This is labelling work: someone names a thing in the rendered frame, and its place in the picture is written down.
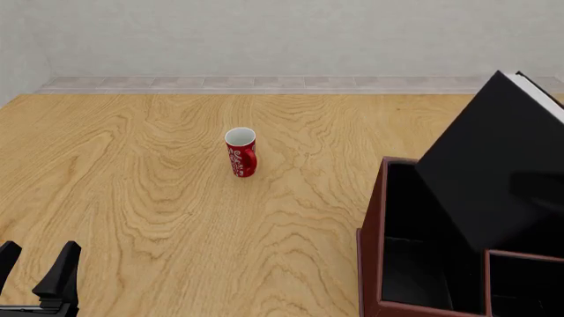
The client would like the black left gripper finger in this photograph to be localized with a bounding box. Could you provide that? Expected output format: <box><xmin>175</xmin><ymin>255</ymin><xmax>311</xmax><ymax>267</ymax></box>
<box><xmin>0</xmin><ymin>240</ymin><xmax>23</xmax><ymax>296</ymax></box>
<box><xmin>31</xmin><ymin>240</ymin><xmax>83</xmax><ymax>304</ymax></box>

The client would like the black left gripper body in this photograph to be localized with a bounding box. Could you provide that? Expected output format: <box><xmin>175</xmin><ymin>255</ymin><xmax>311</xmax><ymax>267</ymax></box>
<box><xmin>0</xmin><ymin>297</ymin><xmax>81</xmax><ymax>317</ymax></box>

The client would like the red-brown desk caddy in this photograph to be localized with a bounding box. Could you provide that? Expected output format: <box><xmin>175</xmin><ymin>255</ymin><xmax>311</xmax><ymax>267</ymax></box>
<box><xmin>355</xmin><ymin>156</ymin><xmax>564</xmax><ymax>317</ymax></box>

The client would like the black book with white pages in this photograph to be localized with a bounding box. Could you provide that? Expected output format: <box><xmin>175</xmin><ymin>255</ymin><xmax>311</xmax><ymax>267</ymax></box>
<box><xmin>414</xmin><ymin>69</ymin><xmax>564</xmax><ymax>259</ymax></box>

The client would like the red mug with white pattern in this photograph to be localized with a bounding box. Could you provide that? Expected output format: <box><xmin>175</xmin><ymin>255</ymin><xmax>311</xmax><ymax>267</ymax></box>
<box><xmin>224</xmin><ymin>127</ymin><xmax>259</xmax><ymax>179</ymax></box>

